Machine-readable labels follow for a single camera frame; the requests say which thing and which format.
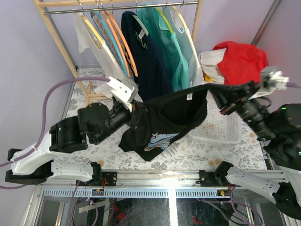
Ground blue hanger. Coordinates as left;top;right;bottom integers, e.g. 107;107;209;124
90;0;123;70

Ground orange hanger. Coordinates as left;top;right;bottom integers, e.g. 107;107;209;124
108;12;138;77
99;0;130;77

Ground teal hanging t shirt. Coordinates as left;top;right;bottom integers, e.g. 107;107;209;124
137;7;190;91

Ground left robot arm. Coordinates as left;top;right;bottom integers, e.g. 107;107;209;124
5;100;131;186

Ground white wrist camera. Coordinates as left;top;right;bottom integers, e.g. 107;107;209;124
260;66;289;92
107;76;138;112

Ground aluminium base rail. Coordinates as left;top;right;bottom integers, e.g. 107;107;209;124
35;169;290;198

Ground yellow hanger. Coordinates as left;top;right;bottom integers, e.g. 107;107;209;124
155;7;174;34

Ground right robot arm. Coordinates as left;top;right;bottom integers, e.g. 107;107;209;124
208;81;301;219

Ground white hanging t shirt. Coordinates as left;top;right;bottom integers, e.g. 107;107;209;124
73;12;138;86

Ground wooden clothes rack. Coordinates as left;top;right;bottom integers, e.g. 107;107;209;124
33;0;204;106

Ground white crumpled cloth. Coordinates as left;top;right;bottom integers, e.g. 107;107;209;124
198;48;226;84

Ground pale blue hanging t shirt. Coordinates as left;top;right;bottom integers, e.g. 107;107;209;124
164;6;204;87

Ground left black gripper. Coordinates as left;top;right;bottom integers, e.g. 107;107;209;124
95;98;148;144

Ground navy hanging t shirt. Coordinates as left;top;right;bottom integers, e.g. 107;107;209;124
121;11;174;102

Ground red cloth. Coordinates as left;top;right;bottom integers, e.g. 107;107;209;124
213;41;268;85

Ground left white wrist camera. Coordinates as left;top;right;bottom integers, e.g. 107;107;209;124
107;76;138;112

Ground black t shirt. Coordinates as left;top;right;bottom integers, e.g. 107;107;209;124
118;83;226;162

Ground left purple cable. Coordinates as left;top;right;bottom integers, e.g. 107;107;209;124
0;77;111;190

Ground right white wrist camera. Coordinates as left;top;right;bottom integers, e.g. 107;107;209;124
260;66;289;92

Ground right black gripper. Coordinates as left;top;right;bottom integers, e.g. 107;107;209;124
204;78;274;139

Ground white plastic laundry basket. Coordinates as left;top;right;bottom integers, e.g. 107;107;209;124
188;91;242;144

